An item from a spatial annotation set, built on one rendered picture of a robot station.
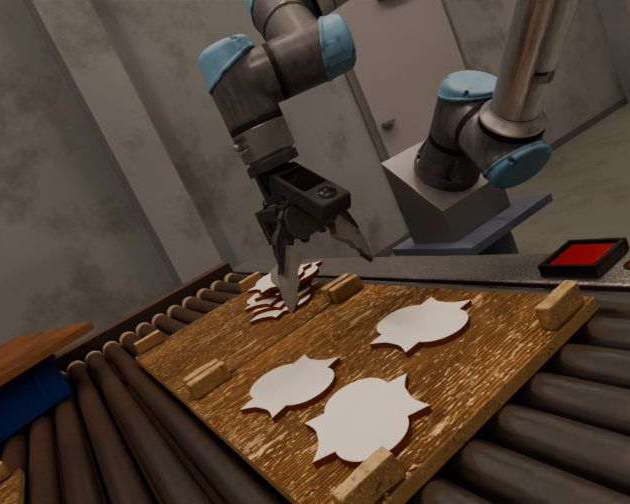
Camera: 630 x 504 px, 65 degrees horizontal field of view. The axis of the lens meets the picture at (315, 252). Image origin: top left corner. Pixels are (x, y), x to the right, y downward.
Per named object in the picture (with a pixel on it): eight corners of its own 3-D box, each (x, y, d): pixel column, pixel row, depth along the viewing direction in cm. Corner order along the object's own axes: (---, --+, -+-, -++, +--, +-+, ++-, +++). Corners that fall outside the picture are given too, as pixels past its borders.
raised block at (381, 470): (394, 467, 40) (382, 441, 40) (410, 476, 38) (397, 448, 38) (339, 520, 37) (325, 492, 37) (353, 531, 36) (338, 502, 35)
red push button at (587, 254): (574, 253, 67) (571, 243, 67) (620, 252, 62) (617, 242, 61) (550, 274, 64) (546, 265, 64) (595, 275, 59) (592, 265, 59)
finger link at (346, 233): (360, 244, 78) (314, 216, 74) (383, 243, 73) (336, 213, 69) (352, 262, 77) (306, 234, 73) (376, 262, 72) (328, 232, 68)
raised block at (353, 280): (359, 286, 86) (352, 272, 85) (365, 287, 84) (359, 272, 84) (333, 304, 83) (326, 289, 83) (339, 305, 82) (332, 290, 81)
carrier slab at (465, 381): (367, 291, 87) (363, 283, 87) (599, 309, 51) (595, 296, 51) (191, 412, 71) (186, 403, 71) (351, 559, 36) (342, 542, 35)
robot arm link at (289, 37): (321, -13, 66) (246, 20, 66) (355, 25, 60) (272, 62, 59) (332, 40, 73) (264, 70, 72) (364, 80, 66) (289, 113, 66)
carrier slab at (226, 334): (268, 284, 123) (265, 278, 123) (365, 290, 88) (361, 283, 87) (137, 363, 107) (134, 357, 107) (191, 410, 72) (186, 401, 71)
